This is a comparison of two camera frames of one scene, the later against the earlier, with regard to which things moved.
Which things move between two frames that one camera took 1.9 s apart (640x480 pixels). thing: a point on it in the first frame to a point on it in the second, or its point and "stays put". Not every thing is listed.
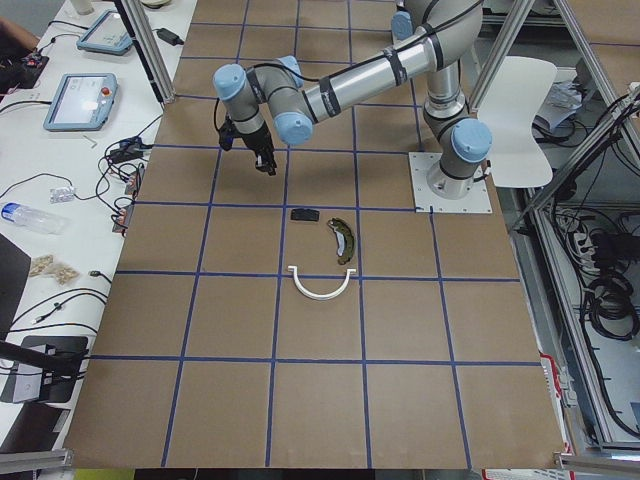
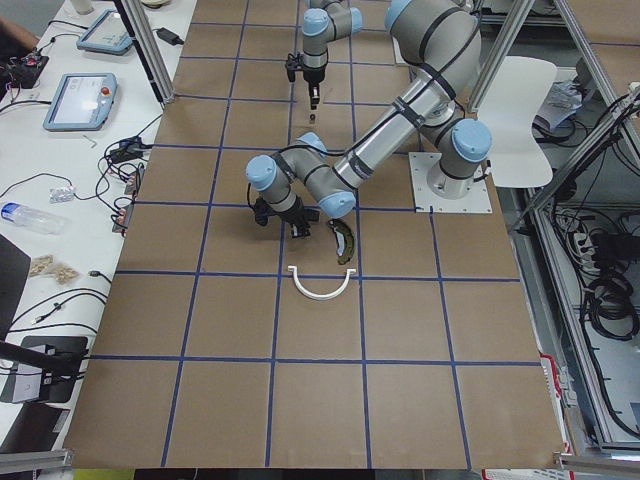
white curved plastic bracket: [323, 297] stays put
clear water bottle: [33, 218] stays put
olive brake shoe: [345, 240] stays put
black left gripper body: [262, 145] to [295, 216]
